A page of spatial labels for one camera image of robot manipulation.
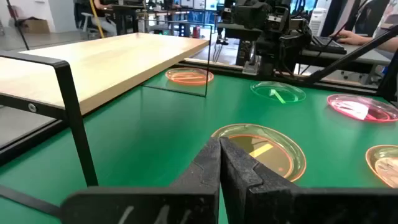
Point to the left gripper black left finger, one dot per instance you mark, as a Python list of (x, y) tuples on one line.
[(192, 199)]

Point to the orange transparent plastic plate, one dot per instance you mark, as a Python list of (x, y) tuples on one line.
[(186, 76), (385, 165), (280, 161)]

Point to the black keyboard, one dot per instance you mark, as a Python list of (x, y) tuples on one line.
[(326, 45)]

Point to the brown cardboard box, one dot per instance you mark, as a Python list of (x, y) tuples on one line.
[(35, 26)]

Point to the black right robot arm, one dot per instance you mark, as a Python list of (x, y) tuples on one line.
[(289, 40)]

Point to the green transparent plastic plate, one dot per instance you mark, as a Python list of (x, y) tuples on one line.
[(280, 93)]

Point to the white grilled appliance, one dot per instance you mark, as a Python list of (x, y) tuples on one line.
[(317, 21)]

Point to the pink transparent plastic plate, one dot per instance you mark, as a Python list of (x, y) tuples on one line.
[(357, 109)]

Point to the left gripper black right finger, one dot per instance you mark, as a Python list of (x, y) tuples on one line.
[(280, 205)]

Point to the wooden shelf with black frame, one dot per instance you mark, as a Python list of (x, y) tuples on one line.
[(109, 62)]

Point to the black background desk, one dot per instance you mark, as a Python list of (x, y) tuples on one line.
[(124, 8)]

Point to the white chair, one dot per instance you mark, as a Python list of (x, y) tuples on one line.
[(86, 18)]

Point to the green table mat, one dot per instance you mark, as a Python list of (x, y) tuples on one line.
[(155, 140)]

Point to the person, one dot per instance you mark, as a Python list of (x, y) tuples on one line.
[(349, 38), (101, 7)]

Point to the grey desk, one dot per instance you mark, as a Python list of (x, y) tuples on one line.
[(367, 57)]

